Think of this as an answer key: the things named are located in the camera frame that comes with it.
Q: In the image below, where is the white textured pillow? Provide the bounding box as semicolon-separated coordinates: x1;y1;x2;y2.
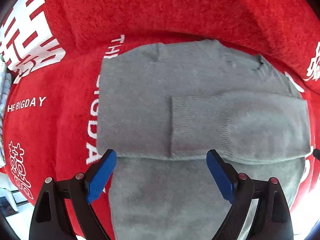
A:
0;55;11;167

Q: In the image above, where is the red printed bed blanket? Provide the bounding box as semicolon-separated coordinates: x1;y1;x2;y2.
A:
1;0;319;239

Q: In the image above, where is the grey knitted sweater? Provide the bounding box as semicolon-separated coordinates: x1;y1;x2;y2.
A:
97;40;311;239

